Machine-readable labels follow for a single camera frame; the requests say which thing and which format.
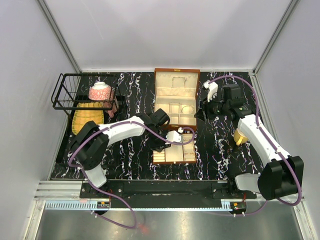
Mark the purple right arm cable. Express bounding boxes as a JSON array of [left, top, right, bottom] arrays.
[[207, 74, 303, 217]]

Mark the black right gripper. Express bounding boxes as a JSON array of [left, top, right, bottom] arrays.
[[194, 92, 230, 123]]

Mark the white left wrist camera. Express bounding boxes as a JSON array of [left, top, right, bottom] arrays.
[[166, 127, 183, 144]]

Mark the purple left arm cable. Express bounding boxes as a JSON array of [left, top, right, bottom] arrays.
[[67, 121, 196, 230]]

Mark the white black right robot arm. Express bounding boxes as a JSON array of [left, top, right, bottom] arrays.
[[195, 81, 304, 201]]

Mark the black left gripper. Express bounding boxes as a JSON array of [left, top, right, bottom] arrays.
[[147, 129, 172, 153]]

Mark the pink patterned ceramic bowl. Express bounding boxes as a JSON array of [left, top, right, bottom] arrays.
[[88, 81, 112, 101]]

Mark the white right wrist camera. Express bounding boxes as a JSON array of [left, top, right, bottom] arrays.
[[202, 80, 219, 103]]

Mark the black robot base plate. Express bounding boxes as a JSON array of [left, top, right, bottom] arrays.
[[101, 179, 257, 209]]

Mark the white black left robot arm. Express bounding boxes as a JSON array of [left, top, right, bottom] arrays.
[[68, 109, 171, 198]]

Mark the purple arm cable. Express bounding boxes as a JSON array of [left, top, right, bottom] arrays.
[[207, 74, 303, 217], [67, 121, 196, 230]]

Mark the brown jewelry tray insert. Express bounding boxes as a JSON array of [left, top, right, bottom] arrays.
[[152, 133, 196, 164]]

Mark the brown leather jewelry box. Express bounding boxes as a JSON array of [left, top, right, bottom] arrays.
[[154, 68, 200, 131]]

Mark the black wire dish rack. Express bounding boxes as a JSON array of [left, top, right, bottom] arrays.
[[51, 72, 127, 118]]

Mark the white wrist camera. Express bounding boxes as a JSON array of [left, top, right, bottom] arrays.
[[166, 127, 183, 144], [202, 80, 219, 103]]

